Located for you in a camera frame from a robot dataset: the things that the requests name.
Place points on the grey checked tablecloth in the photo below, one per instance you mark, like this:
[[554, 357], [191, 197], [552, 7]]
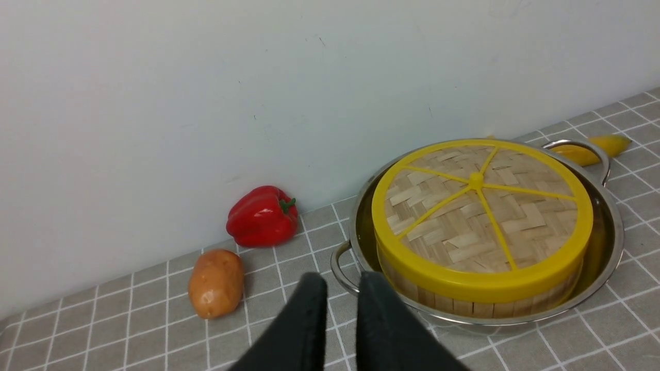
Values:
[[144, 321]]

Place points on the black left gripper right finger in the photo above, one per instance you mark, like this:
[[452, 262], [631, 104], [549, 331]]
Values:
[[390, 337]]

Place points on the brown potato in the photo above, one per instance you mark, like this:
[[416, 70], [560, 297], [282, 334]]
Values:
[[216, 285]]

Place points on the woven bamboo steamer lid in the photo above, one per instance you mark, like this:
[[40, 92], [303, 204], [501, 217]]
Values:
[[479, 205]]

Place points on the red bell pepper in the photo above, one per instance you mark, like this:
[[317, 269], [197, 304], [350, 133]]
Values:
[[265, 217]]

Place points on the bamboo steamer basket yellow rim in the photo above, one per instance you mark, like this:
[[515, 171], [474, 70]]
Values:
[[524, 291]]

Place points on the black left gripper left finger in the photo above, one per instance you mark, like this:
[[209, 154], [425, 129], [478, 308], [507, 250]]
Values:
[[296, 338]]

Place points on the stainless steel pot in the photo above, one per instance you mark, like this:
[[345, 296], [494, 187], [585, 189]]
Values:
[[589, 162]]

